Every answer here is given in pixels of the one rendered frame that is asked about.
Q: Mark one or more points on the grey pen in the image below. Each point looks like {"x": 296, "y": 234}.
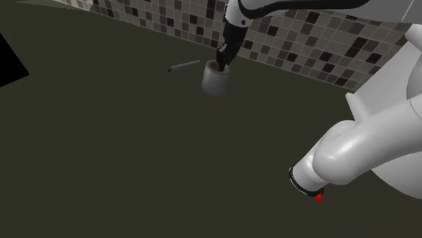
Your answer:
{"x": 184, "y": 66}

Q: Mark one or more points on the grey cup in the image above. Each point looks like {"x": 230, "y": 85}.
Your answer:
{"x": 214, "y": 80}

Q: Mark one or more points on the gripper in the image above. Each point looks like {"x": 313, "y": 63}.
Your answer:
{"x": 234, "y": 36}

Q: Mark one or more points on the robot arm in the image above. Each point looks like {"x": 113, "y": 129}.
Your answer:
{"x": 362, "y": 148}

